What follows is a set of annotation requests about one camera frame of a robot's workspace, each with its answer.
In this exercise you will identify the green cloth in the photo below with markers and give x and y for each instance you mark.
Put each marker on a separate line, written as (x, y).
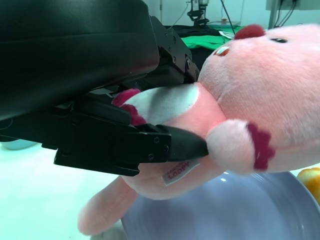
(202, 41)

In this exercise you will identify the grey metal post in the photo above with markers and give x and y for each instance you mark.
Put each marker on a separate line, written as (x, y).
(273, 15)

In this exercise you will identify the orange white striped bun toy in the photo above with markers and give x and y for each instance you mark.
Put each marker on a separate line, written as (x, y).
(312, 180)

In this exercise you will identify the pink plush beaver doll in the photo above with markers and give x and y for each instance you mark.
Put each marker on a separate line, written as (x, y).
(262, 87)

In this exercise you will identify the lavender plastic plate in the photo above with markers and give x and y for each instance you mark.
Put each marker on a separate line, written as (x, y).
(225, 212)

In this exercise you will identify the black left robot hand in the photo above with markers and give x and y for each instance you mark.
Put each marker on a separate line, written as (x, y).
(75, 62)

